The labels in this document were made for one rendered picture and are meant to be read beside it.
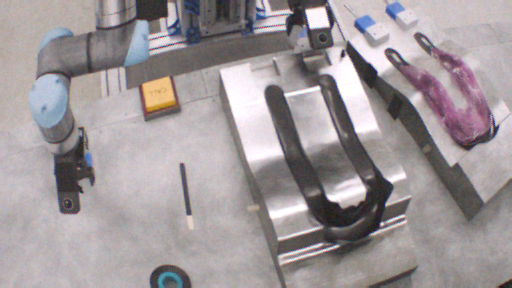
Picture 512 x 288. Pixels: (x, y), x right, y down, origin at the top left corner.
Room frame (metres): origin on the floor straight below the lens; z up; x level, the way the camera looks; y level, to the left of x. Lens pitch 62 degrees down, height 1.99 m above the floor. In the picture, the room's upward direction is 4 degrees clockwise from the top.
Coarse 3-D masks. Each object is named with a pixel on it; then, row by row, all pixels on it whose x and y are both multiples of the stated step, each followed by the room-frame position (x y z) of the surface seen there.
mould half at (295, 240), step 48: (336, 48) 0.80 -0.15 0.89; (240, 96) 0.67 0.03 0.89; (288, 96) 0.68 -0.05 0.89; (240, 144) 0.59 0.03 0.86; (336, 144) 0.59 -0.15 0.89; (384, 144) 0.59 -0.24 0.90; (288, 192) 0.47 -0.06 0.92; (336, 192) 0.47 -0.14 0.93; (288, 240) 0.38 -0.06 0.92; (384, 240) 0.40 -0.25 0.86
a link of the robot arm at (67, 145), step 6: (72, 132) 0.47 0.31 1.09; (72, 138) 0.47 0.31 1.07; (48, 144) 0.45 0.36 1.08; (54, 144) 0.44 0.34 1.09; (60, 144) 0.45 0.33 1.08; (66, 144) 0.45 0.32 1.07; (72, 144) 0.46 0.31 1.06; (54, 150) 0.44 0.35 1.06; (60, 150) 0.45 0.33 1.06; (66, 150) 0.45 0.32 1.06
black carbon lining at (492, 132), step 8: (416, 40) 0.89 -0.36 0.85; (424, 40) 0.90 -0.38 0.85; (392, 48) 0.85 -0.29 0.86; (424, 48) 0.88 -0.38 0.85; (392, 56) 0.84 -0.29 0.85; (400, 56) 0.84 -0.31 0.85; (432, 56) 0.84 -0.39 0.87; (392, 64) 0.81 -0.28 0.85; (400, 64) 0.82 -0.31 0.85; (408, 64) 0.81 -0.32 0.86; (496, 128) 0.66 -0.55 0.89; (488, 136) 0.65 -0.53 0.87; (472, 144) 0.62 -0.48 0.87
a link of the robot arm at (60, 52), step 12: (48, 36) 0.61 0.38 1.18; (60, 36) 0.61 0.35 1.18; (72, 36) 0.62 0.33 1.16; (84, 36) 0.61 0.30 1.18; (48, 48) 0.58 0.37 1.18; (60, 48) 0.58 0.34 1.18; (72, 48) 0.58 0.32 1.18; (84, 48) 0.58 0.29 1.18; (48, 60) 0.56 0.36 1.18; (60, 60) 0.56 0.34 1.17; (72, 60) 0.56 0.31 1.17; (84, 60) 0.56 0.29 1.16; (36, 72) 0.54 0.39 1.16; (48, 72) 0.53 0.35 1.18; (60, 72) 0.54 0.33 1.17; (72, 72) 0.55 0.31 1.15; (84, 72) 0.56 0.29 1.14
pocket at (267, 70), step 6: (252, 66) 0.75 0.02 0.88; (258, 66) 0.75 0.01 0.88; (264, 66) 0.75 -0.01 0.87; (270, 66) 0.76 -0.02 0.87; (276, 66) 0.75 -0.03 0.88; (252, 72) 0.74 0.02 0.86; (258, 72) 0.74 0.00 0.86; (264, 72) 0.75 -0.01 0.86; (270, 72) 0.75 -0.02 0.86; (276, 72) 0.75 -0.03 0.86; (258, 78) 0.73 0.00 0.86; (264, 78) 0.73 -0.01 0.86
